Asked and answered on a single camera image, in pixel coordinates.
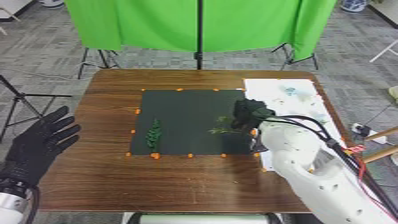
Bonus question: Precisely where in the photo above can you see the blue flower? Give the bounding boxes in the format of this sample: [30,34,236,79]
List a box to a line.
[281,85,299,97]

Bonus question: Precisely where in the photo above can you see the black stand legs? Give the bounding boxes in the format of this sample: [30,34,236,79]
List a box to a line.
[76,47,123,80]
[270,42,322,71]

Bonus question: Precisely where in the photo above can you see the pale grey bar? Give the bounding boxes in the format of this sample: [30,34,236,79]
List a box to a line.
[124,213,270,224]

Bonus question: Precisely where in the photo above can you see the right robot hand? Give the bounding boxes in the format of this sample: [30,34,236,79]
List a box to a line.
[229,98,277,131]

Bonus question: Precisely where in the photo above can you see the black tripod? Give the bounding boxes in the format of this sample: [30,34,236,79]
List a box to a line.
[0,74,75,142]

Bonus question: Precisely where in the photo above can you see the wooden sticks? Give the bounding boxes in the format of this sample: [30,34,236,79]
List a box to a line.
[361,125,398,164]

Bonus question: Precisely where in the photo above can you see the dark mat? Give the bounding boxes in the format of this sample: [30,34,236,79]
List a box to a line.
[128,89,263,157]

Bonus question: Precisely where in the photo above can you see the blue and white vase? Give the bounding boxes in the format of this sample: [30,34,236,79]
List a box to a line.
[37,0,66,9]
[339,0,370,14]

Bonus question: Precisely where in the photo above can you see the white sheet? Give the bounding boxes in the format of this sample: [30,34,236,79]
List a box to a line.
[242,78,359,173]

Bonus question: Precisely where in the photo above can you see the black cable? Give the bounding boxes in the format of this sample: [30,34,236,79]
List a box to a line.
[274,114,398,214]

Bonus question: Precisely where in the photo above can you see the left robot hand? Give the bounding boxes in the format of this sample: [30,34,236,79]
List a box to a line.
[0,105,82,190]

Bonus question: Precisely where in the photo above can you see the black stand pole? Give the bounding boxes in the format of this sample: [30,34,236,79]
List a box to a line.
[194,0,206,71]

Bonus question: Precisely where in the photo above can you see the green sprig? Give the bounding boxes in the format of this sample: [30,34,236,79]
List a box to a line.
[206,115,245,136]
[144,117,165,152]

